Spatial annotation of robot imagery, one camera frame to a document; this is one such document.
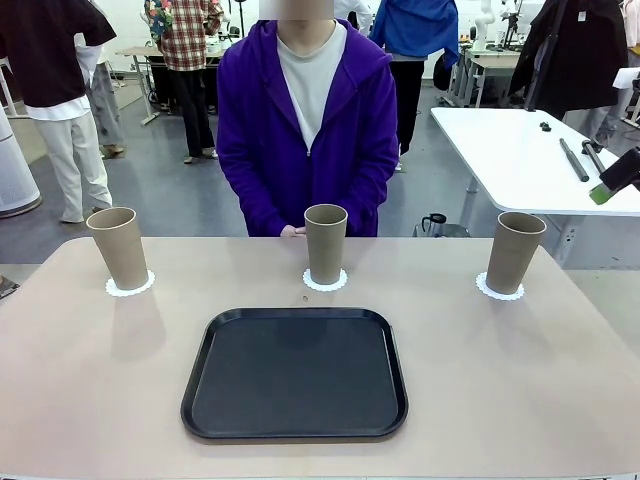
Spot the tan paper cup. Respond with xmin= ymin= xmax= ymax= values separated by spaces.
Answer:
xmin=85 ymin=206 xmax=150 ymax=292
xmin=485 ymin=211 xmax=548 ymax=295
xmin=303 ymin=203 xmax=349 ymax=286

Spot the white scalloped paper coaster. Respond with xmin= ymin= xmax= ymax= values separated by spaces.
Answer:
xmin=301 ymin=267 xmax=348 ymax=292
xmin=104 ymin=269 xmax=155 ymax=300
xmin=475 ymin=271 xmax=526 ymax=303

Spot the person's left forearm purple sleeve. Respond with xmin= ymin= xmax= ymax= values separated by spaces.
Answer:
xmin=344 ymin=149 xmax=400 ymax=238

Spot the person's right forearm purple sleeve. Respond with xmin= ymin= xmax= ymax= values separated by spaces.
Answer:
xmin=218 ymin=149 xmax=294 ymax=238

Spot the white table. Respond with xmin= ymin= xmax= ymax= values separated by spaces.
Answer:
xmin=429 ymin=107 xmax=640 ymax=217

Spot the person in black coat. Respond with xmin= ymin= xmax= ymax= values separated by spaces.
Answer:
xmin=507 ymin=0 xmax=632 ymax=146

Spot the grey desk with equipment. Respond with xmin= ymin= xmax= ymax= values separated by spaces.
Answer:
xmin=452 ymin=47 xmax=521 ymax=109

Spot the grey round bin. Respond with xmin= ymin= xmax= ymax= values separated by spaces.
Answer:
xmin=413 ymin=223 xmax=471 ymax=239

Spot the person in blue jacket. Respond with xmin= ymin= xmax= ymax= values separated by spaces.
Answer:
xmin=371 ymin=0 xmax=461 ymax=172

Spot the person in purple hoodie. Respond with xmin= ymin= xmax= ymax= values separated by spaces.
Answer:
xmin=216 ymin=18 xmax=400 ymax=238

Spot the black plastic tray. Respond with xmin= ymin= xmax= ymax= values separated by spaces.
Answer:
xmin=180 ymin=307 xmax=409 ymax=441

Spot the person in plaid shirt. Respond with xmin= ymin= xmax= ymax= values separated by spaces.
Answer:
xmin=143 ymin=0 xmax=225 ymax=165

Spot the grey desk with metal legs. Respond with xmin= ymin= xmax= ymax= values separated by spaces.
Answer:
xmin=114 ymin=46 xmax=169 ymax=127

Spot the person in grey trousers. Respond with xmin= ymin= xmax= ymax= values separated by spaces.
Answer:
xmin=74 ymin=32 xmax=126 ymax=157

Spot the white air purifier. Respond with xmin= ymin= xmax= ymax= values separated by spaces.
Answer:
xmin=0 ymin=102 xmax=42 ymax=219

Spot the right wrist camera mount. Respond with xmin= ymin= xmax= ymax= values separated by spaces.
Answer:
xmin=611 ymin=67 xmax=640 ymax=92

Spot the black jug with handle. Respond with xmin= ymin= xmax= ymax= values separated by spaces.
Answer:
xmin=421 ymin=213 xmax=448 ymax=237

